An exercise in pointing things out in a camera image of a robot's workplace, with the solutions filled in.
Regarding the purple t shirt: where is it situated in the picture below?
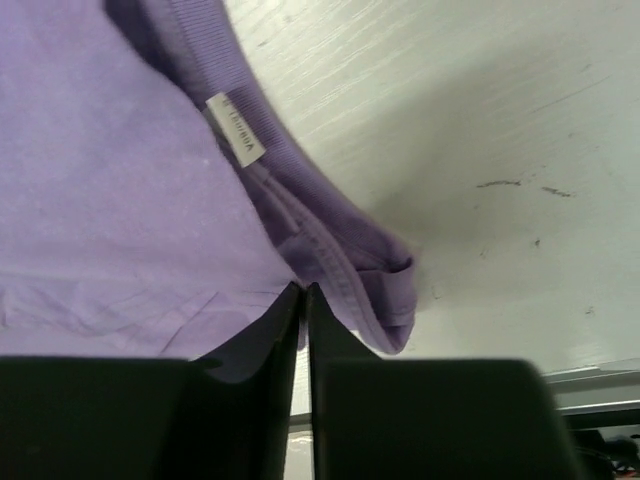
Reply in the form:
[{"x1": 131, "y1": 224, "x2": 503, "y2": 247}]
[{"x1": 1, "y1": 1, "x2": 417, "y2": 359}]

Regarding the aluminium table edge rail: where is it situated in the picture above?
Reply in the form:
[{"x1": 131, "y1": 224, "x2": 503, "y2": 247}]
[{"x1": 289, "y1": 359, "x2": 639, "y2": 434}]

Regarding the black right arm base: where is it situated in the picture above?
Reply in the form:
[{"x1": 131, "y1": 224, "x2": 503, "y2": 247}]
[{"x1": 572, "y1": 430, "x2": 639, "y2": 480}]

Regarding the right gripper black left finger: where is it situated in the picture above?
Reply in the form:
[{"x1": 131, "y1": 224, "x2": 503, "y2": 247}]
[{"x1": 1, "y1": 285, "x2": 302, "y2": 479}]

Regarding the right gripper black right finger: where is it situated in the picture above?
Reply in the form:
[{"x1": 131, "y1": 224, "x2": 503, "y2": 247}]
[{"x1": 305, "y1": 286, "x2": 586, "y2": 479}]

